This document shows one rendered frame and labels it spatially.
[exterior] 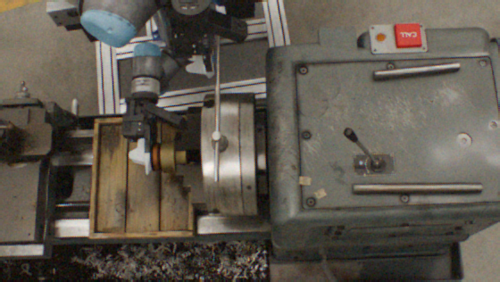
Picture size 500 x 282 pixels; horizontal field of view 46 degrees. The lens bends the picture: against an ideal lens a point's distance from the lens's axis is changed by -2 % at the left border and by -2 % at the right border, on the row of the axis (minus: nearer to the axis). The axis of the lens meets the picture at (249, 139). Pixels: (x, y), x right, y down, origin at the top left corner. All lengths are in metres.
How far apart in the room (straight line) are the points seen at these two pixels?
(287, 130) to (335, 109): 0.12
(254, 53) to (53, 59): 1.01
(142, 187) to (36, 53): 1.47
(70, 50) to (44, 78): 0.19
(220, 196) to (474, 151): 0.59
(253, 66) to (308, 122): 1.23
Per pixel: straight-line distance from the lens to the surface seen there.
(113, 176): 1.78
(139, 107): 1.60
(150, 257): 2.03
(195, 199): 1.47
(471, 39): 1.52
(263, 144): 1.42
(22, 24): 3.19
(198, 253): 2.01
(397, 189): 1.32
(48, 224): 1.79
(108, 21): 1.34
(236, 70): 2.57
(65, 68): 2.99
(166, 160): 1.51
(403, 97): 1.41
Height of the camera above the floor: 2.54
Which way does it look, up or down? 72 degrees down
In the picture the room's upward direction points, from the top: 10 degrees counter-clockwise
